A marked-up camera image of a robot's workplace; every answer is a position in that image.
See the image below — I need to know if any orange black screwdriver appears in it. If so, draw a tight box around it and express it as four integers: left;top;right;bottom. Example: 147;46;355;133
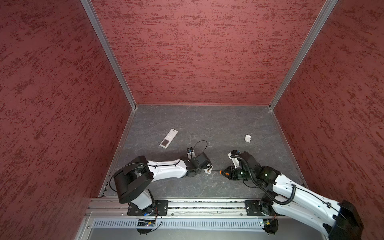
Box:
213;170;231;177

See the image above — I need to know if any aluminium corner post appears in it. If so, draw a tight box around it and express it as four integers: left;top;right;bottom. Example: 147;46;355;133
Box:
269;0;338;112
81;0;137;111

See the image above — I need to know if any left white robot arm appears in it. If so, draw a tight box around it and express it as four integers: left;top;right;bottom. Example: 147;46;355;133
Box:
112;152;212;213

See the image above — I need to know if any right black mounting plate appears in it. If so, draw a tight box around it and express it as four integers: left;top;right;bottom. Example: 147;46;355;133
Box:
244;200;281;217

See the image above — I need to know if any aluminium corner post right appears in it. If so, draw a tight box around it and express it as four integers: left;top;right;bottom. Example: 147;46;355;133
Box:
269;0;338;112

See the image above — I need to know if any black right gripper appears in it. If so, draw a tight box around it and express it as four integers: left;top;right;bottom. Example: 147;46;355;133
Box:
221;166;255;181

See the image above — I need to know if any white remote with batteries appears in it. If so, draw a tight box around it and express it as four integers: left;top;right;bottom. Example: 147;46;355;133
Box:
204;166;213;174

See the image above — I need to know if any perforated cable duct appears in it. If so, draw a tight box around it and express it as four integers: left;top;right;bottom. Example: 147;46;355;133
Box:
92;218;265;232

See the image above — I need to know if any white battery cover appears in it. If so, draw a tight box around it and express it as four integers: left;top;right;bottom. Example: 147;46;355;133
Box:
245;135;252;143

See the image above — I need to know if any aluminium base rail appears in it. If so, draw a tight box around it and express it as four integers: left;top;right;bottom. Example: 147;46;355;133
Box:
85;198;326;219

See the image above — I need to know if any black mounting plate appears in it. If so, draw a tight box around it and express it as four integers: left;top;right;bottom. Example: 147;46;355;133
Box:
127;200;169;216
244;200;281;217

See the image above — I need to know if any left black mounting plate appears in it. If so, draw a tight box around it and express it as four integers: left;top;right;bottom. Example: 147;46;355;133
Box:
127;200;169;216

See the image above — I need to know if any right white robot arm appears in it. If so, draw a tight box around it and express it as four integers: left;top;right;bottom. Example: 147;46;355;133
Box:
220;150;364;240

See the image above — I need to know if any white remote with screen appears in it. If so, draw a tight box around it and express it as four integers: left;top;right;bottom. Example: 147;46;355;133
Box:
160;129;178;149

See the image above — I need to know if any aluminium corner post left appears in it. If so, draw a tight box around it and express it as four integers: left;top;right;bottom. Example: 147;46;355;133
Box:
81;0;137;111

